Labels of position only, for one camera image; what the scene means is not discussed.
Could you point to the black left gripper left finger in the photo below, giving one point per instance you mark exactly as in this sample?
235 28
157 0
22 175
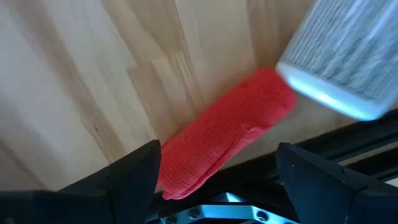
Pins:
99 196

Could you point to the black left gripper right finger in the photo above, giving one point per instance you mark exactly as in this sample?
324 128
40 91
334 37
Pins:
329 196

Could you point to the red cloth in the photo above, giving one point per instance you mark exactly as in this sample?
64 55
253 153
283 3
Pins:
224 130

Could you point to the grey white cylindrical cup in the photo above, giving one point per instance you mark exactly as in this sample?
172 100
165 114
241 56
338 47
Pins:
342 46

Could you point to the black table frame rail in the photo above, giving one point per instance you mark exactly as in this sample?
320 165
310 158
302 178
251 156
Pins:
342 140

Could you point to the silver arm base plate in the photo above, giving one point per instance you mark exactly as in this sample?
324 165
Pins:
217 213

